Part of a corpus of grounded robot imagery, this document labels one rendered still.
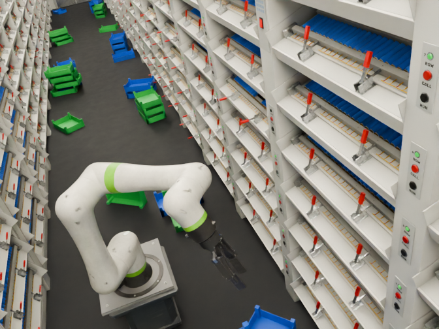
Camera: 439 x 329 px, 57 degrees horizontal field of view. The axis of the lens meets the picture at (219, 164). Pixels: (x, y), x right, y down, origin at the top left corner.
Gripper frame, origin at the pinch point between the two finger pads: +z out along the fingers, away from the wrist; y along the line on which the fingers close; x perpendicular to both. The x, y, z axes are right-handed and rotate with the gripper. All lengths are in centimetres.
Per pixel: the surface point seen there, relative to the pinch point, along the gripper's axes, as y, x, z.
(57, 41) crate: -587, -297, -157
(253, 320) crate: -31, -25, 51
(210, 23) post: -90, 24, -69
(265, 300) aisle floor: -44, -20, 54
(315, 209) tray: -16.8, 31.9, 0.1
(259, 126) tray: -50, 25, -26
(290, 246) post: -37.2, 9.4, 25.3
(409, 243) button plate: 32, 55, -12
